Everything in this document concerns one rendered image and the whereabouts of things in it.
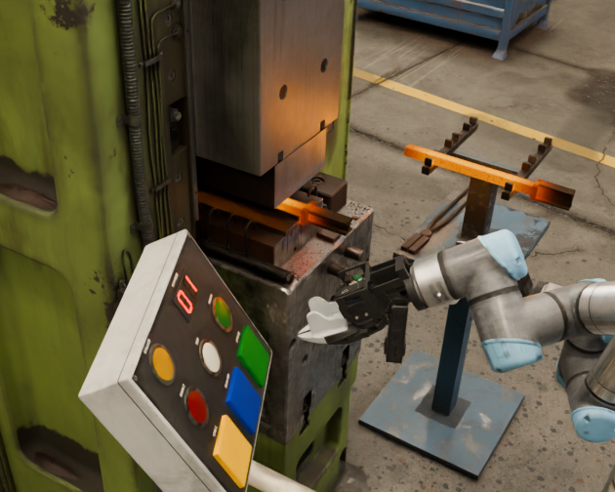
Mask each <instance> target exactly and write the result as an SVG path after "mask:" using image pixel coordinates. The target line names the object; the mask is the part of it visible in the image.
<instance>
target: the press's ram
mask: <svg viewBox="0 0 615 492"><path fill-rule="evenodd" d="M188 13H189V33H190V53H191V76H192V93H193V113H194V135H195V153H196V156H199V157H202V158H205V159H208V160H211V161H214V162H217V163H220V164H224V165H227V166H229V167H232V168H235V169H238V170H241V171H244V172H247V173H250V174H253V175H256V176H259V177H260V176H262V175H263V174H264V173H265V172H267V171H268V170H269V169H271V168H272V167H273V166H275V165H276V164H277V163H278V159H281V160H283V159H284V158H285V157H286V156H288V155H289V154H290V153H292V152H293V151H294V150H296V149H297V148H298V147H300V146H301V145H302V144H304V143H305V142H306V141H308V140H309V139H310V138H312V137H313V136H314V135H316V134H317V133H318V132H319V131H320V128H325V127H326V126H327V125H329V124H330V123H331V122H333V121H334V120H335V119H337V118H338V111H339V95H340V79H341V63H342V47H343V31H344V14H345V0H188Z"/></svg>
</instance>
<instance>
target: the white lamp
mask: <svg viewBox="0 0 615 492"><path fill-rule="evenodd" d="M203 357H204V360H205V363H206V365H207V366H208V368H209V369H210V370H211V371H213V372H217V371H218V370H219V368H220V360H219V356H218V353H217V351H216V350H215V348H214V347H213V346H212V345H211V344H209V343H206V344H205V345H204V347H203Z"/></svg>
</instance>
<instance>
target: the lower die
mask: <svg viewBox="0 0 615 492"><path fill-rule="evenodd" d="M197 193H198V200H199V201H200V202H201V204H202V209H201V210H199V206H198V213H199V220H198V221H195V223H196V236H198V237H201V238H203V239H206V240H207V238H208V227H207V216H208V213H209V211H210V210H211V209H212V208H213V207H218V208H219V210H220V216H219V217H217V212H216V210H214V211H213V212H212V214H211V218H210V221H211V237H212V239H213V242H214V243H217V244H219V245H222V246H225V245H226V219H227V217H228V216H229V215H230V214H231V213H235V214H236V215H237V223H235V222H234V217H231V219H230V220H229V223H228V243H229V245H230V248H231V249H232V250H234V251H236V252H239V253H242V254H243V252H244V227H245V226H246V224H247V223H248V222H249V221H250V220H254V221H255V222H256V229H255V230H253V224H252V223H250V224H249V226H248V229H247V251H248V253H249V256H250V257H253V258H256V259H258V260H261V261H263V262H266V263H269V264H272V265H274V266H277V267H281V266H282V265H283V264H284V263H285V262H287V261H288V260H289V259H290V258H291V257H292V256H293V255H294V254H295V253H296V252H297V251H298V250H299V249H300V248H301V247H302V246H303V245H304V244H306V243H307V242H308V241H309V240H310V239H311V238H312V237H313V236H314V235H315V234H316V233H317V232H318V231H319V230H320V229H321V227H319V226H316V225H311V224H307V225H301V214H298V213H295V212H292V211H289V210H286V209H283V208H280V207H276V208H275V209H272V208H269V207H267V206H264V205H261V204H258V203H255V202H252V201H249V200H247V199H244V198H241V197H238V196H235V195H232V194H229V193H226V192H223V191H220V190H217V189H215V188H212V187H209V186H206V185H204V184H199V183H197ZM288 198H291V199H294V200H297V201H300V202H303V203H306V204H309V202H310V201H314V202H317V203H316V206H319V207H323V198H320V197H317V196H314V195H310V197H308V194H307V193H305V192H302V191H299V190H297V191H295V192H294V193H293V194H292V195H291V196H289V197H288ZM295 247H296V248H297V249H296V251H295V252H294V248H295Z"/></svg>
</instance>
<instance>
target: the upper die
mask: <svg viewBox="0 0 615 492"><path fill-rule="evenodd" d="M325 147H326V127H325V128H320V131H319V132H318V133H317V134H316V135H314V136H313V137H312V138H310V139H309V140H308V141H306V142H305V143H304V144H302V145H301V146H300V147H298V148H297V149H296V150H294V151H293V152H292V153H290V154H289V155H288V156H286V157H285V158H284V159H283V160H281V159H278V163H277V164H276V165H275V166H273V167H272V168H271V169H269V170H268V171H267V172H265V173H264V174H263V175H262V176H260V177H259V176H256V175H253V174H250V173H247V172H244V171H241V170H238V169H235V168H232V167H229V166H227V165H224V164H220V163H217V162H214V161H211V160H208V159H205V158H202V157H199V156H196V173H197V182H198V183H199V184H202V185H206V186H209V187H212V188H215V189H217V190H220V191H223V192H226V193H229V194H232V195H235V196H238V197H241V198H244V199H247V200H249V201H252V202H255V203H258V204H261V205H264V206H267V207H269V208H272V209H275V208H276V207H277V206H279V205H280V204H281V203H282V202H283V201H285V200H286V199H287V198H288V197H289V196H291V195H292V194H293V193H294V192H295V191H297V190H298V189H299V188H300V187H301V186H303V185H304V184H305V183H306V182H308V181H309V180H310V179H311V178H312V177H314V176H315V175H316V174H317V173H318V172H320V171H321V170H322V169H323V168H324V166H325Z"/></svg>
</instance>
